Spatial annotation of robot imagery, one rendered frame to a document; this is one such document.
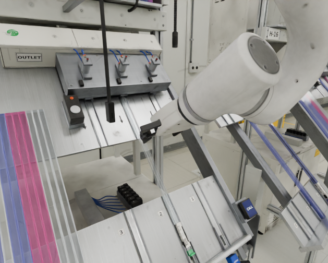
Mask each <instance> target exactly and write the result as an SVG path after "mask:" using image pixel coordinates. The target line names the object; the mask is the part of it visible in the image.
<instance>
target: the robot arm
mask: <svg viewBox="0 0 328 263"><path fill-rule="evenodd" d="M274 2H275V3H276V5H277V7H278V9H279V11H280V13H281V15H282V16H283V19H284V21H285V25H286V28H287V45H286V50H285V53H284V56H283V58H282V60H281V62H280V60H279V58H278V56H277V54H276V53H275V51H274V50H273V48H272V47H271V46H270V45H269V44H268V42H266V40H265V39H263V38H262V37H260V36H259V35H257V34H255V33H251V32H246V33H243V34H241V35H240V36H239V37H238V38H237V39H236V40H235V41H234V42H232V43H231V44H230V45H229V46H228V47H227V48H226V49H225V50H224V51H223V52H222V53H221V54H220V55H219V56H218V57H216V58H215V59H214V60H213V61H212V62H211V63H210V64H209V65H208V66H207V67H206V68H205V69H204V70H203V71H202V72H200V73H199V74H198V75H197V76H196V77H195V78H194V79H193V80H192V81H191V82H190V83H189V84H187V85H186V86H185V87H184V88H183V89H182V90H181V92H180V94H179V97H178V99H175V100H173V101H171V102H170V103H168V104H166V105H165V106H163V107H162V108H161V109H159V110H158V111H157V112H156V113H154V114H153V115H152V116H151V118H150V120H151V123H148V124H145V125H142V126H140V130H141V131H140V139H141V140H142V142H143V143H144V144H145V143H147V142H148V141H149V140H151V139H152V137H153V136H155V135H157V136H163V135H168V134H172V135H173V136H177V135H178V134H180V133H181V132H183V131H184V130H188V129H190V128H192V127H194V126H195V125H207V124H209V123H210V122H213V121H215V120H216V119H217V118H219V117H221V116H222V115H225V114H236V115H239V116H241V117H243V118H244V119H246V120H248V121H250V122H252V123H255V124H258V125H269V124H272V123H274V122H276V121H277V120H278V119H280V118H281V117H282V116H284V115H285V114H286V113H287V112H288V111H289V110H290V109H291V108H292V107H293V106H294V105H295V104H296V103H297V102H298V101H299V100H300V99H301V98H302V97H303V96H304V95H305V94H306V93H307V92H308V91H309V90H310V89H311V88H312V86H313V85H314V84H315V83H316V82H317V81H318V79H319V78H320V76H321V75H322V73H323V71H324V70H325V68H326V66H327V63H328V0H274ZM152 129H154V130H155V132H154V133H151V131H150V130H152Z"/></svg>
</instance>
